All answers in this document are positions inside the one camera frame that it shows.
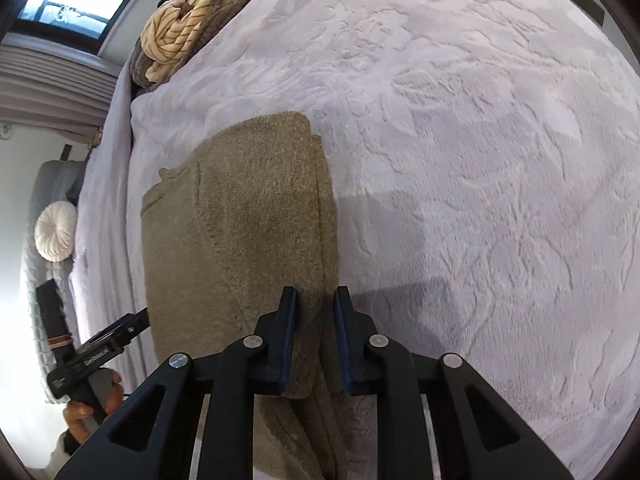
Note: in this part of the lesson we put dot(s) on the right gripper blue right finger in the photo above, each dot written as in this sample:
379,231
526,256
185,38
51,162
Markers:
437,418

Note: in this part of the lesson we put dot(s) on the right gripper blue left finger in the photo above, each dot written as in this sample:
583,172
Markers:
187,404

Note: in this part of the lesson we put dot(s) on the olive green knit sweater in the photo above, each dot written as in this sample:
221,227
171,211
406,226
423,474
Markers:
250,212

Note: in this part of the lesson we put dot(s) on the person left hand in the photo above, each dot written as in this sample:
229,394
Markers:
104,389

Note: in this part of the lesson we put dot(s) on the smooth lavender duvet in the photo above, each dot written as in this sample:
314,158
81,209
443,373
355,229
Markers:
108,277

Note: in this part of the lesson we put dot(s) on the round white pleated cushion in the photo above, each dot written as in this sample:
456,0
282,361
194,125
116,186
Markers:
55,231

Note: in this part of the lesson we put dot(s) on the grey quilted headboard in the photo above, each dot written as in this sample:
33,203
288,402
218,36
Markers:
54,181

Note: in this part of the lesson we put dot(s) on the lavender embossed bed blanket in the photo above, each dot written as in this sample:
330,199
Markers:
485,164

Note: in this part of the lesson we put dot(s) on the grey window curtain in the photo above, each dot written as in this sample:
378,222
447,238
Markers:
71,94

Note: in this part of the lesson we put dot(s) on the cream striped knit garment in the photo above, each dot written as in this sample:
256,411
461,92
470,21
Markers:
190,25

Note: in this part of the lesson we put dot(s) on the grey brown knit garment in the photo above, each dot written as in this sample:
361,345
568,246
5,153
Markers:
215,10

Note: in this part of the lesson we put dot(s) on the black camera box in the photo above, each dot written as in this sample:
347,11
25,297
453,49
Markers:
59,337

